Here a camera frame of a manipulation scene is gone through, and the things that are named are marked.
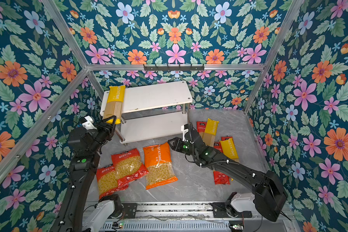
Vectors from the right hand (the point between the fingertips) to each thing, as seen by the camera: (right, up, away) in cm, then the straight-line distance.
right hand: (169, 141), depth 74 cm
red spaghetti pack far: (+21, +7, +34) cm, 40 cm away
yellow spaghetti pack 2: (+27, +4, +27) cm, 39 cm away
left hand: (-23, +14, -10) cm, 29 cm away
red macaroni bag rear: (-35, -23, +5) cm, 42 cm away
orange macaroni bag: (-7, -19, +11) cm, 23 cm away
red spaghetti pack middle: (+30, -22, +8) cm, 38 cm away
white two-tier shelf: (-17, +18, +45) cm, 51 cm away
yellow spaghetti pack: (-28, +18, -2) cm, 33 cm away
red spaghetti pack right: (+37, -1, +27) cm, 46 cm away
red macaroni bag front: (-25, -16, +10) cm, 32 cm away
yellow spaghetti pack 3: (+37, -8, +18) cm, 42 cm away
